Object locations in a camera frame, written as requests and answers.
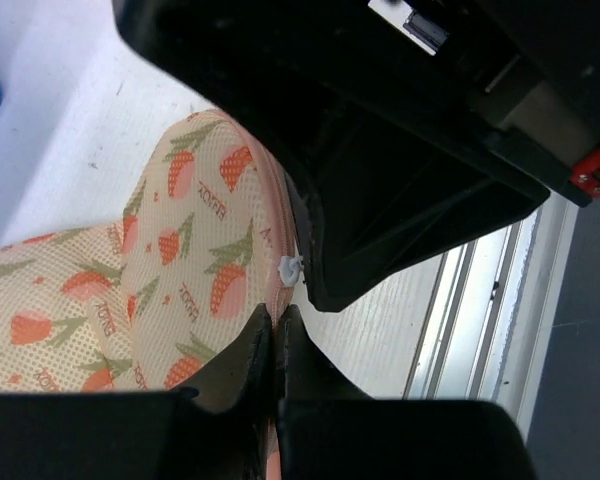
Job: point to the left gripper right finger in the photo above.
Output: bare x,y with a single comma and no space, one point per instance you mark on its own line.
328,428

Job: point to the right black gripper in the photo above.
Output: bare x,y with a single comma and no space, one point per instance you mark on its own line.
400,144

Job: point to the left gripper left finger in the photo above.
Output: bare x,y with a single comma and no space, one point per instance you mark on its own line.
212,425

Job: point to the floral mesh laundry bag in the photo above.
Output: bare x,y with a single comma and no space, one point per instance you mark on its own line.
147,301

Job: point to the aluminium mounting rail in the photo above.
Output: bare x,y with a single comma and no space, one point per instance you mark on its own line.
488,323

